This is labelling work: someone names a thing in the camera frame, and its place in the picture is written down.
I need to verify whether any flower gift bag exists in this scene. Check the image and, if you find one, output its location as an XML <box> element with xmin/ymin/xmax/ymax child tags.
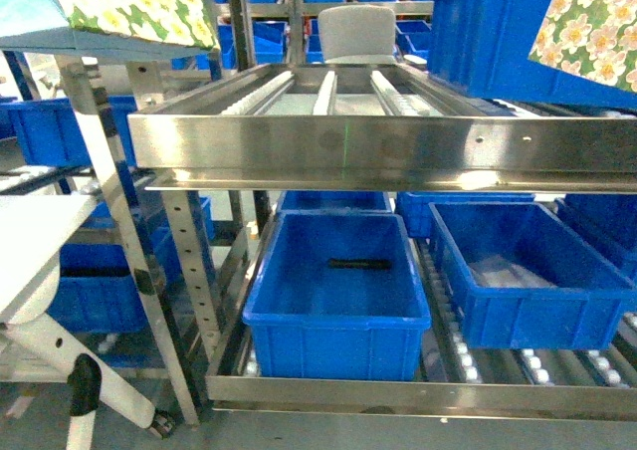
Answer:
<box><xmin>529</xmin><ymin>0</ymin><xmax>636</xmax><ymax>94</ymax></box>
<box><xmin>0</xmin><ymin>0</ymin><xmax>223</xmax><ymax>64</ymax></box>

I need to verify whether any black cylindrical item in bin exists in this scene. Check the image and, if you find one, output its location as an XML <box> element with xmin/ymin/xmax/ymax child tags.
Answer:
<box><xmin>327</xmin><ymin>258</ymin><xmax>392</xmax><ymax>271</ymax></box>

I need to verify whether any blue bin with black item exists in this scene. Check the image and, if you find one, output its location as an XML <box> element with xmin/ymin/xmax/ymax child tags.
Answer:
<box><xmin>243</xmin><ymin>212</ymin><xmax>431</xmax><ymax>381</ymax></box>

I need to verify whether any grey chair backrest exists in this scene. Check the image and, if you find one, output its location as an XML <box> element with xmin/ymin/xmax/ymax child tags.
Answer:
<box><xmin>318</xmin><ymin>4</ymin><xmax>397</xmax><ymax>65</ymax></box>

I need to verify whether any blue bin lower right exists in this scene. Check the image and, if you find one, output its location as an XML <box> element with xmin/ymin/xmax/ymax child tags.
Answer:
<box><xmin>429</xmin><ymin>202</ymin><xmax>636</xmax><ymax>350</ymax></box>

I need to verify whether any large blue crate behind tray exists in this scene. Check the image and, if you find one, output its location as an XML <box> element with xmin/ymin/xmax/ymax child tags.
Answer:
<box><xmin>428</xmin><ymin>0</ymin><xmax>636</xmax><ymax>110</ymax></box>

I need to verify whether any steel rack front rail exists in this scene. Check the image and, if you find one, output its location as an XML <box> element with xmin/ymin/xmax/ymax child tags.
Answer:
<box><xmin>129</xmin><ymin>113</ymin><xmax>636</xmax><ymax>194</ymax></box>

